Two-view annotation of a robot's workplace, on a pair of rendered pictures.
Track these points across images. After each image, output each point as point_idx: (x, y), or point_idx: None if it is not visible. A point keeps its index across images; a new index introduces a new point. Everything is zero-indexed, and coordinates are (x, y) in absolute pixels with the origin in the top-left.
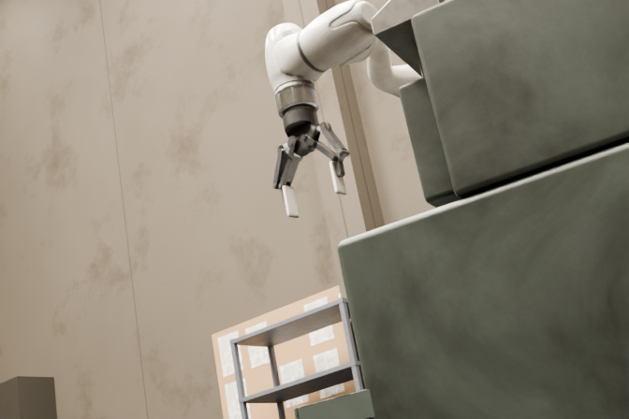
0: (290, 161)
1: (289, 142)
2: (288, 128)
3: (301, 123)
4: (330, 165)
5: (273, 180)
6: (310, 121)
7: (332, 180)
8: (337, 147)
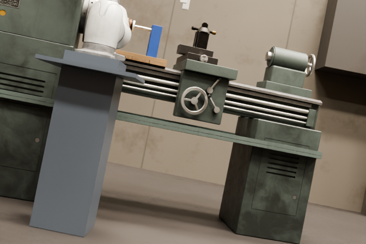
0: None
1: None
2: None
3: None
4: None
5: None
6: None
7: (189, 4)
8: None
